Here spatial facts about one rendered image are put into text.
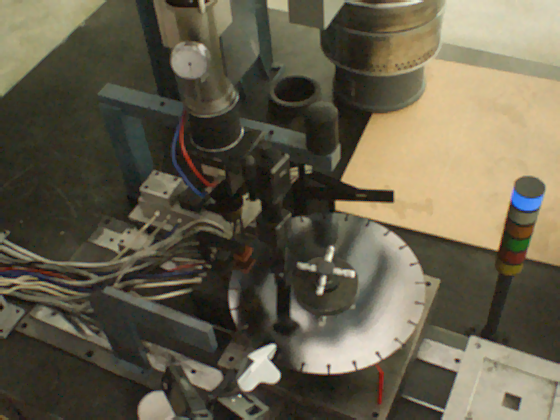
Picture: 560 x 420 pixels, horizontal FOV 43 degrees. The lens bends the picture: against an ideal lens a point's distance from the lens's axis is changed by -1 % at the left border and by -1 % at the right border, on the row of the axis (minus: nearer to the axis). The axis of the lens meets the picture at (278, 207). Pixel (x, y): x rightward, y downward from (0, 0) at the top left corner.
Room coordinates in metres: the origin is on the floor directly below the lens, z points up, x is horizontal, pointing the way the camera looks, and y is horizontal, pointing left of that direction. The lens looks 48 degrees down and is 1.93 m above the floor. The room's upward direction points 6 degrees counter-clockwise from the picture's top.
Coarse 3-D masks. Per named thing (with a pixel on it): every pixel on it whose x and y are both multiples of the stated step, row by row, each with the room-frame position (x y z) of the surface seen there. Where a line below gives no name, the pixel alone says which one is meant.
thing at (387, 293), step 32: (320, 224) 0.84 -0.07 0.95; (352, 224) 0.83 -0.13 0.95; (256, 256) 0.78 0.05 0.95; (320, 256) 0.77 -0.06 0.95; (352, 256) 0.76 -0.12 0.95; (384, 256) 0.75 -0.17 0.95; (256, 288) 0.71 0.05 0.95; (288, 288) 0.71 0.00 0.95; (384, 288) 0.68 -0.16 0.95; (416, 288) 0.68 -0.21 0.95; (256, 320) 0.65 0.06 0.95; (288, 320) 0.64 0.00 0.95; (320, 320) 0.64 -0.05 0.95; (352, 320) 0.63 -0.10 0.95; (384, 320) 0.62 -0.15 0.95; (416, 320) 0.62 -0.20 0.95; (288, 352) 0.58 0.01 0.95; (320, 352) 0.58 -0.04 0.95; (352, 352) 0.57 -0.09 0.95; (384, 352) 0.56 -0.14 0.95
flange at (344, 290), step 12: (312, 264) 0.74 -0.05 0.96; (336, 264) 0.74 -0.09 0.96; (348, 264) 0.74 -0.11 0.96; (300, 276) 0.72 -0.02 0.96; (312, 276) 0.71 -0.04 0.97; (336, 276) 0.70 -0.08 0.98; (300, 288) 0.70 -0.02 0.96; (312, 288) 0.69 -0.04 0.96; (324, 288) 0.68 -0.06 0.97; (336, 288) 0.69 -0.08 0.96; (348, 288) 0.69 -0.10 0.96; (300, 300) 0.67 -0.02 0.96; (312, 300) 0.67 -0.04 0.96; (324, 300) 0.67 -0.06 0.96; (336, 300) 0.66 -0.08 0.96; (348, 300) 0.66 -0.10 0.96; (324, 312) 0.65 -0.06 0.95
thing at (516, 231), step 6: (510, 222) 0.68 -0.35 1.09; (534, 222) 0.67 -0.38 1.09; (504, 228) 0.69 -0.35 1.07; (510, 228) 0.68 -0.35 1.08; (516, 228) 0.67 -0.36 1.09; (522, 228) 0.67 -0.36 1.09; (528, 228) 0.67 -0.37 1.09; (510, 234) 0.68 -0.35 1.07; (516, 234) 0.67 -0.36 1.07; (522, 234) 0.67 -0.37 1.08; (528, 234) 0.67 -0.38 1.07
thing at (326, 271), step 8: (328, 248) 0.74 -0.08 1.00; (328, 256) 0.73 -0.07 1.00; (304, 264) 0.72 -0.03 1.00; (320, 264) 0.71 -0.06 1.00; (328, 264) 0.71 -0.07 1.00; (320, 272) 0.69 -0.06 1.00; (328, 272) 0.69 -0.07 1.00; (336, 272) 0.69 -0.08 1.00; (344, 272) 0.69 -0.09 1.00; (352, 272) 0.69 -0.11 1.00; (320, 280) 0.68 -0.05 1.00; (328, 280) 0.69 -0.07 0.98; (320, 288) 0.66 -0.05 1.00
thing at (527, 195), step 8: (528, 176) 0.71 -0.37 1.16; (520, 184) 0.70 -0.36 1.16; (528, 184) 0.69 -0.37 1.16; (536, 184) 0.69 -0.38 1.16; (512, 192) 0.70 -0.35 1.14; (520, 192) 0.68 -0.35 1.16; (528, 192) 0.68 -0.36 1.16; (536, 192) 0.68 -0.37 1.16; (512, 200) 0.69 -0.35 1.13; (520, 200) 0.67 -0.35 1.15; (528, 200) 0.67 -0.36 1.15; (536, 200) 0.67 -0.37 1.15; (520, 208) 0.67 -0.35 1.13; (528, 208) 0.67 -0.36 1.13; (536, 208) 0.67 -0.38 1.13
